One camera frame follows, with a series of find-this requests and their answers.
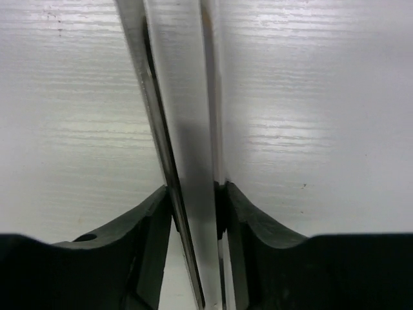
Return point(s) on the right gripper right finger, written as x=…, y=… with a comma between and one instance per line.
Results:
x=274, y=267

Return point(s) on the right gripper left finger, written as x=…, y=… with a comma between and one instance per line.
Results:
x=119, y=265

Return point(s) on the metal tongs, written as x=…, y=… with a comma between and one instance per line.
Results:
x=174, y=48

